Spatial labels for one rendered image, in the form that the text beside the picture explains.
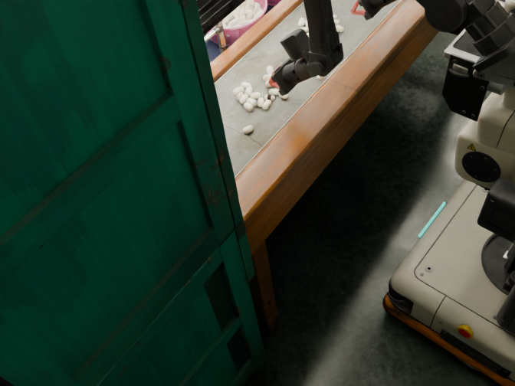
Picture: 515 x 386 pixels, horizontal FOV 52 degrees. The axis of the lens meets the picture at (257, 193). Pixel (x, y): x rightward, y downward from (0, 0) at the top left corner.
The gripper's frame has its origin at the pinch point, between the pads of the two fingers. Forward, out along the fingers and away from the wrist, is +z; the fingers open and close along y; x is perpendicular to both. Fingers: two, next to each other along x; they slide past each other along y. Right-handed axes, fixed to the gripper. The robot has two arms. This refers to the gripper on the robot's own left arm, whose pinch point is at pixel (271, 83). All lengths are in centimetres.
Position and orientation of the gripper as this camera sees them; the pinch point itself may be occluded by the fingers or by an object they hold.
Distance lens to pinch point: 158.5
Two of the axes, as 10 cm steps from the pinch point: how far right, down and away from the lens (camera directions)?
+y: -6.0, 6.6, -4.5
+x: 5.8, 7.4, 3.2
